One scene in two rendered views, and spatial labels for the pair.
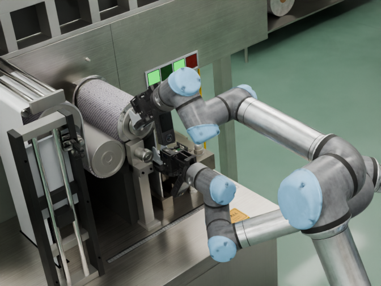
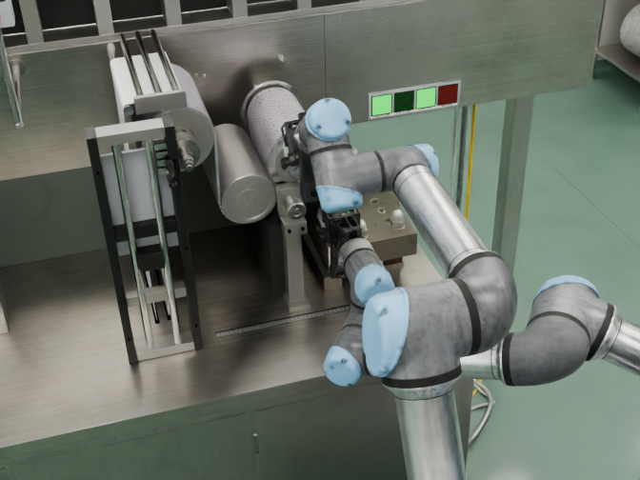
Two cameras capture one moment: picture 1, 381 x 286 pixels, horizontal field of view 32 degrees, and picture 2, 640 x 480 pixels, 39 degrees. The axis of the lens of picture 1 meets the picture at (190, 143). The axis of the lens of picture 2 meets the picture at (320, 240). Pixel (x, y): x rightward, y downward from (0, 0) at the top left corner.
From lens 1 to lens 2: 0.53 m
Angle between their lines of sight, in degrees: 18
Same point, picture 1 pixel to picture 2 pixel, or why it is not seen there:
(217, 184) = (366, 276)
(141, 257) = (258, 344)
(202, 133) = (330, 197)
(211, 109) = (354, 168)
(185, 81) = (324, 118)
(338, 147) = (478, 274)
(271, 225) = not seen: hidden behind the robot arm
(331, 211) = (417, 363)
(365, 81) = not seen: outside the picture
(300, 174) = (391, 296)
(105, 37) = (313, 32)
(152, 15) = (393, 15)
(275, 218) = not seen: hidden behind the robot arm
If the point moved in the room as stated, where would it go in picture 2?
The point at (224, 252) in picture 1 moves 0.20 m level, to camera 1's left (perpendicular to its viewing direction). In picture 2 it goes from (341, 372) to (245, 350)
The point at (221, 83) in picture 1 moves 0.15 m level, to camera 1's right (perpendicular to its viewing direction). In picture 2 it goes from (510, 136) to (562, 144)
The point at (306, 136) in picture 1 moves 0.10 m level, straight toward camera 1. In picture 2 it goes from (454, 244) to (425, 277)
